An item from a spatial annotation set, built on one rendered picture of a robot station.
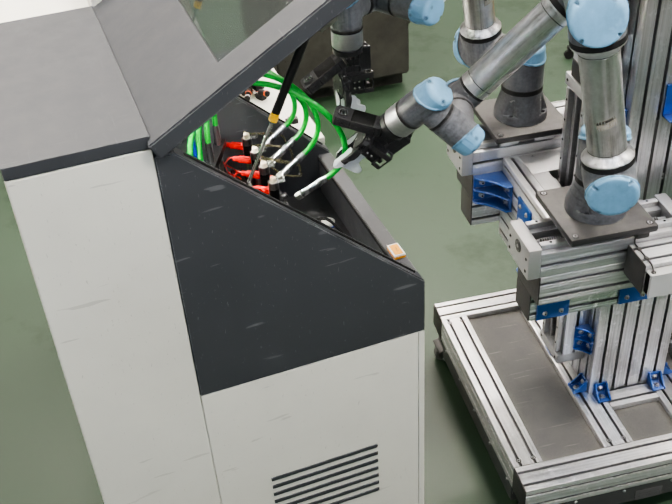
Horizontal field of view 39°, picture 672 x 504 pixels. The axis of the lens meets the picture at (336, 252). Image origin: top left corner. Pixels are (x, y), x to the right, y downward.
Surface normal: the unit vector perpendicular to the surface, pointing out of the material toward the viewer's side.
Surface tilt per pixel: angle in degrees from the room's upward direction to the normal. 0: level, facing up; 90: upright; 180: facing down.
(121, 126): 0
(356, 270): 90
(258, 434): 90
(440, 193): 0
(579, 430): 0
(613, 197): 97
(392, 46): 90
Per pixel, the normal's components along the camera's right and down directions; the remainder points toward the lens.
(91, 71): -0.05, -0.80
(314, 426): 0.35, 0.55
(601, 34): -0.13, 0.50
